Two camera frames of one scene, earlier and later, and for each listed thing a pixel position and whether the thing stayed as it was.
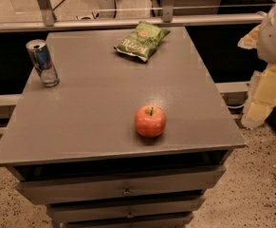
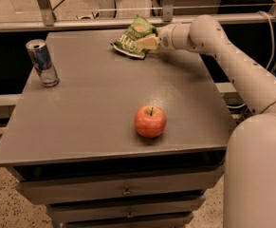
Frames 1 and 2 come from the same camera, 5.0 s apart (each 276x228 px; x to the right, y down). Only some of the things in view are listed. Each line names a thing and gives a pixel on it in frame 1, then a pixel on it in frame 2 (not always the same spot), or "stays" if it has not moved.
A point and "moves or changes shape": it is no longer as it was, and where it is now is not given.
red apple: [150, 121] stays
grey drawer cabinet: [77, 147] stays
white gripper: [275, 37] → [164, 39]
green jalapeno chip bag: [141, 42] moves or changes shape
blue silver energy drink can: [39, 53] stays
